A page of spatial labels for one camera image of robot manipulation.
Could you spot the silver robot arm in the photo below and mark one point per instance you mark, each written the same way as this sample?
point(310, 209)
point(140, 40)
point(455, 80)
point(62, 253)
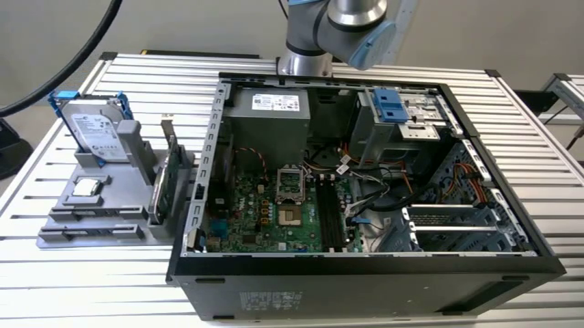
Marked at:
point(346, 13)

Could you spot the RAM slot white latches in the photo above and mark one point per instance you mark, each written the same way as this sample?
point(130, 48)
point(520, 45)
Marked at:
point(329, 213)
point(338, 213)

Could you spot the grey power supply unit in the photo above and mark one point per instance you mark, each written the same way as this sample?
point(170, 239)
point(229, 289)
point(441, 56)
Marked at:
point(269, 136)

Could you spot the CPU socket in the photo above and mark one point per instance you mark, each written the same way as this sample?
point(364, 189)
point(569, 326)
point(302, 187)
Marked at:
point(291, 216)

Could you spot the metal drive cage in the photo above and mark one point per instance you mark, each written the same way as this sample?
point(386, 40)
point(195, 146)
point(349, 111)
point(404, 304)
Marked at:
point(378, 143)

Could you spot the green motherboard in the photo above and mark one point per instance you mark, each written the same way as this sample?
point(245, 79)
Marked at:
point(291, 235)

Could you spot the green graphics card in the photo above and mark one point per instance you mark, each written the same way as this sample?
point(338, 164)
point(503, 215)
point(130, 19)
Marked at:
point(170, 177)

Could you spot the blue drive latch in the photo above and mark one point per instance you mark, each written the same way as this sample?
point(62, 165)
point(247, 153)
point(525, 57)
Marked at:
point(388, 102)

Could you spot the metal disk bay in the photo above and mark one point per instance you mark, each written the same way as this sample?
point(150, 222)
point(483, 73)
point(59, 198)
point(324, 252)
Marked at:
point(452, 208)

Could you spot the black PC case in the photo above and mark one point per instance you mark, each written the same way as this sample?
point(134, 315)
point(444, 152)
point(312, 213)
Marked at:
point(320, 294)

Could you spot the grey parts rack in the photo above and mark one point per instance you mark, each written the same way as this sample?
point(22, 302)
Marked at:
point(114, 191)

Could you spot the hard disk blue carrier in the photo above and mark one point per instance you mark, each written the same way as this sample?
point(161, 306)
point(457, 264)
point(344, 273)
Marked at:
point(94, 130)

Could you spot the silver CPU chip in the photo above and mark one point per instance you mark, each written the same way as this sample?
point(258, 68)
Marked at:
point(87, 187)

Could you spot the black round stand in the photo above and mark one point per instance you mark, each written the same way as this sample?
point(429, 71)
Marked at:
point(11, 150)

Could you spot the aluminium side table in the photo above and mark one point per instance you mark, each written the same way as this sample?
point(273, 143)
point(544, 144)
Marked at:
point(565, 89)

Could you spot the perforated aluminium rail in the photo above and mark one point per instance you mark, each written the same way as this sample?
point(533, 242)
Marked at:
point(408, 13)

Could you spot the black table bracket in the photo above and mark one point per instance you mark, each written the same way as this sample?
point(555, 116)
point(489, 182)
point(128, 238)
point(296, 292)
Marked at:
point(536, 100)

